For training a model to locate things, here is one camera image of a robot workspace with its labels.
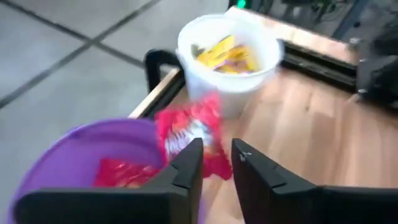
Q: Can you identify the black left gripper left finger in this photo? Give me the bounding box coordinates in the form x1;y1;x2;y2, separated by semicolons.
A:
14;138;205;224

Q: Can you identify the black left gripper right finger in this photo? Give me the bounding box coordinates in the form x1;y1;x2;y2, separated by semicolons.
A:
232;139;398;224

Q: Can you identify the red candy pack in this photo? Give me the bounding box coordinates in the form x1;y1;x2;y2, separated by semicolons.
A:
93;157;162;189
154;93;233;181

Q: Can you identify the yellow candy pack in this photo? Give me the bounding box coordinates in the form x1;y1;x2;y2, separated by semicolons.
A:
197;34;237;68
214;45;261;75

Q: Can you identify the purple plastic bucket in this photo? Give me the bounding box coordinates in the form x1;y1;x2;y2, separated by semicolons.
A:
6;118;208;224

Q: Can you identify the white plastic bucket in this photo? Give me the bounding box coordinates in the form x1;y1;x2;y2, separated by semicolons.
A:
176;14;284;119

